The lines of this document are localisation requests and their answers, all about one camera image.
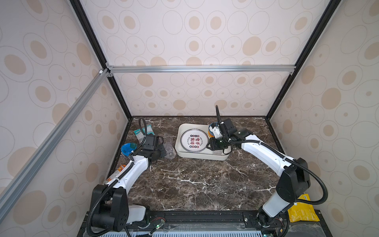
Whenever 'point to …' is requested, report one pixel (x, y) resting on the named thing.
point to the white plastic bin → (206, 154)
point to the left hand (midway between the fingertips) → (166, 148)
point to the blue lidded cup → (127, 148)
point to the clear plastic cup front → (170, 152)
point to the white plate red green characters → (194, 140)
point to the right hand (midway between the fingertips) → (208, 145)
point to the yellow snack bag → (301, 211)
